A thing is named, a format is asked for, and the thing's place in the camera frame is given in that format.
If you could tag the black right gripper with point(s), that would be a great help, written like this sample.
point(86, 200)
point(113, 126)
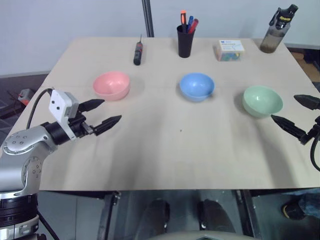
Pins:
point(317, 127)

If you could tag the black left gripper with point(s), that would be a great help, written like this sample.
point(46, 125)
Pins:
point(79, 127)

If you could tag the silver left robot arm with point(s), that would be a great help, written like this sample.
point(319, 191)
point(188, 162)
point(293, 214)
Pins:
point(22, 143)

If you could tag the pink plastic bowl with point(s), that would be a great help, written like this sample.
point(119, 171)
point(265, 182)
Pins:
point(111, 86)

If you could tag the green plastic bowl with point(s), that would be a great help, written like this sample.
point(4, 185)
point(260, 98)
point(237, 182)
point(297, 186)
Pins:
point(262, 101)

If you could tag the black screwdriver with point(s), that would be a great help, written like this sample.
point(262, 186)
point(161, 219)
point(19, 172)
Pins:
point(138, 53)

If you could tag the red and grey floor tool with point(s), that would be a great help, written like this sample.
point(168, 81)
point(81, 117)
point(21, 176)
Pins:
point(26, 96)

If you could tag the dark translucent water bottle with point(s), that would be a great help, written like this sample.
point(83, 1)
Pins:
point(273, 35)

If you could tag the blue jeans leg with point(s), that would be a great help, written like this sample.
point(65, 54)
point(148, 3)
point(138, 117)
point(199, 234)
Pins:
point(311, 202)

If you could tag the clear box of coloured pins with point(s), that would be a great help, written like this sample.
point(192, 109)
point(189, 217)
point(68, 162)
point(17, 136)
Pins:
point(228, 51)

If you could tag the black and yellow shoe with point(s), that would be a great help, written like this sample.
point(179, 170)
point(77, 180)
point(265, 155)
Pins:
point(292, 210)

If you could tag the blue plastic bowl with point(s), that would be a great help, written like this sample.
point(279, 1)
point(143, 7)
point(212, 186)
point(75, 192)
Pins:
point(197, 86)

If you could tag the black metal table leg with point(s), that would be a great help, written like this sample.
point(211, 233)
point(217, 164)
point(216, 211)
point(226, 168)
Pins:
point(106, 215)
point(247, 215)

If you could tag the grey metal pole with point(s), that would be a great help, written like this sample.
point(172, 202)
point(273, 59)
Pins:
point(148, 17)

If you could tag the black pen cup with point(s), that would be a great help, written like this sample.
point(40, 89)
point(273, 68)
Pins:
point(185, 43)

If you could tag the orange-capped black marker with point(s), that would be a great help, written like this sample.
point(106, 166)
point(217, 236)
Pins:
point(183, 18)

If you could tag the red marker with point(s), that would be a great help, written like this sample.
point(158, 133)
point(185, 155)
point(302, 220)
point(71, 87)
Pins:
point(193, 25)

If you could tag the blue marker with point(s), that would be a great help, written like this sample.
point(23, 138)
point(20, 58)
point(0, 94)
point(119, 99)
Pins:
point(190, 21)

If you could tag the grey robot torso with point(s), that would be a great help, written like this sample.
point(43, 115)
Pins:
point(205, 236)

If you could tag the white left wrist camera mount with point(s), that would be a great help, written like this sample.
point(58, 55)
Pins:
point(59, 102)

